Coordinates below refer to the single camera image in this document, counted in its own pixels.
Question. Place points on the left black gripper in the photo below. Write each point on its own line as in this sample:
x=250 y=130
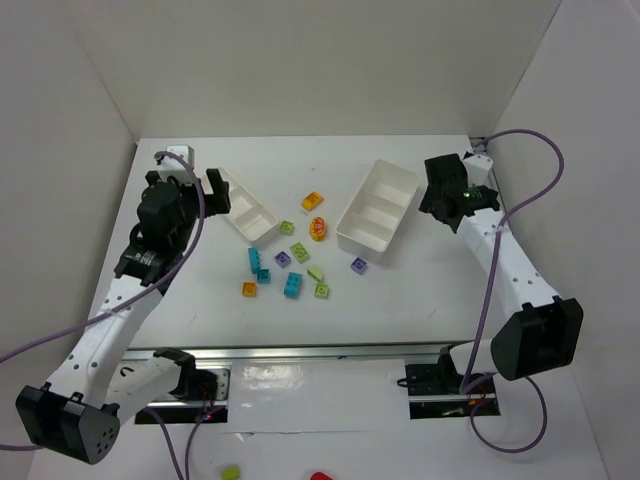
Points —
x=187 y=185

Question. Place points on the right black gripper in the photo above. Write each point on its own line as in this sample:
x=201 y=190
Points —
x=445 y=170

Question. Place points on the teal long lego brick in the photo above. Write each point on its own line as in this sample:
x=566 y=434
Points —
x=254 y=260

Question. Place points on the green square lego brick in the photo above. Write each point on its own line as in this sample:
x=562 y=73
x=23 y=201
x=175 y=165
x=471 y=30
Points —
x=286 y=228

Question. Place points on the purple square lego brick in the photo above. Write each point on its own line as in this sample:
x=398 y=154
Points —
x=282 y=259

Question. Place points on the orange square lego brick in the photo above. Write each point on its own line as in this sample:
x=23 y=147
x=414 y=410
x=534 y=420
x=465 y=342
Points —
x=249 y=289

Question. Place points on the orange sloped lego brick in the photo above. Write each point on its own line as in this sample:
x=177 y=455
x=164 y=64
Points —
x=311 y=201

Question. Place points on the green long lego brick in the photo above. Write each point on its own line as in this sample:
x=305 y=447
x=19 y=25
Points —
x=299 y=252

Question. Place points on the orange oval printed lego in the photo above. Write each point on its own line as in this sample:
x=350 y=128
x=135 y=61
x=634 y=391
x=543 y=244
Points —
x=318 y=229

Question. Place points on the teal rounded lego brick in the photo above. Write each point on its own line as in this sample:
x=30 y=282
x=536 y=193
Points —
x=292 y=285

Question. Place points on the purple lego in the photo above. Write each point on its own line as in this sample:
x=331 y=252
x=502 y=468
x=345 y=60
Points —
x=359 y=265

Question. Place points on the green sloped lego brick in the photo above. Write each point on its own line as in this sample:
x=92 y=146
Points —
x=316 y=273

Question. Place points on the green lego brick front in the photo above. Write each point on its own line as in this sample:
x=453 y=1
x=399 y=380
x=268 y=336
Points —
x=321 y=291

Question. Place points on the teal square lego brick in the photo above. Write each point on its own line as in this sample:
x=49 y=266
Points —
x=263 y=276

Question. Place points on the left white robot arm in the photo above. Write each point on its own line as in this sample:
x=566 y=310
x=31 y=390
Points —
x=79 y=409

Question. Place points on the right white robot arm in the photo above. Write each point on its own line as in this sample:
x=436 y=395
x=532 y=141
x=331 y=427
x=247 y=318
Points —
x=541 y=330

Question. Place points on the small white divided tray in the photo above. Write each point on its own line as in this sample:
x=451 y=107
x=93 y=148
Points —
x=251 y=219

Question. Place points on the large white divided tray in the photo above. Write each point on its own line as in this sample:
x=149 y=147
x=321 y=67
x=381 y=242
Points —
x=370 y=221

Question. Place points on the green lego outside workspace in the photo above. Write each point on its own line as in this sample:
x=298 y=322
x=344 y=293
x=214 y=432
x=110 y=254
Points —
x=230 y=473

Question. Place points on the red object bottom edge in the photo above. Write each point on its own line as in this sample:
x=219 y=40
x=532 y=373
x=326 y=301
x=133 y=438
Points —
x=320 y=476

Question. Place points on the aluminium rail front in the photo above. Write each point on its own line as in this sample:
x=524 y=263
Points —
x=328 y=351

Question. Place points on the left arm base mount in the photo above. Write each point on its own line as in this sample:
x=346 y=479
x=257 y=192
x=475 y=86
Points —
x=208 y=402

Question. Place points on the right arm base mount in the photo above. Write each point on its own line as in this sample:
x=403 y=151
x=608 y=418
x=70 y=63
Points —
x=433 y=392

